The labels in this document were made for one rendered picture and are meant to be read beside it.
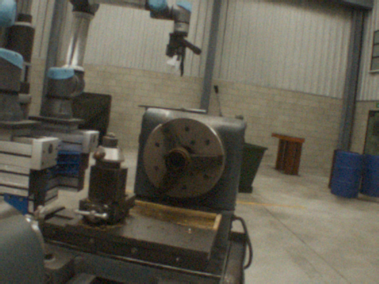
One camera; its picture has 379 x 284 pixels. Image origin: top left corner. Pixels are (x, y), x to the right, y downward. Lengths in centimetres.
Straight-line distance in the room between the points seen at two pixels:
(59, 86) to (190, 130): 63
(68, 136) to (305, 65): 1138
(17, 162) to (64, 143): 50
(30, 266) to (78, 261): 51
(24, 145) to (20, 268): 87
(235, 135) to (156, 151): 34
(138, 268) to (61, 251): 18
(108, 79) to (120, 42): 118
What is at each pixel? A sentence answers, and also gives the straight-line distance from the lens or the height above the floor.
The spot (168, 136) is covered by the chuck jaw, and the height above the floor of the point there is 116.
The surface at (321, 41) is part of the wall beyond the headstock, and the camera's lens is 1302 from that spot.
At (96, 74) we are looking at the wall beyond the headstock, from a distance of 1168.
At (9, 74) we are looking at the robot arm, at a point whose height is 131.
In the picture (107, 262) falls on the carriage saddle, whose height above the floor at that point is 90.
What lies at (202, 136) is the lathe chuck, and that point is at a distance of 141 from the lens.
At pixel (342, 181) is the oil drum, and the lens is 783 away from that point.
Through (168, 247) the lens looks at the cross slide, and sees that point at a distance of 82.
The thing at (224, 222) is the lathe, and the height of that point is 81.
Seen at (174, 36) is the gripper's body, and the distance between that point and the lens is 178.
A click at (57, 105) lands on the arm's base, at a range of 170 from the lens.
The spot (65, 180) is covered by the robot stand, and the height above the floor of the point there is 89.
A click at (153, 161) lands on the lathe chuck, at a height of 105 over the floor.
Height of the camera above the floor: 125
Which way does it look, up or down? 5 degrees down
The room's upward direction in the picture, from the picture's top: 7 degrees clockwise
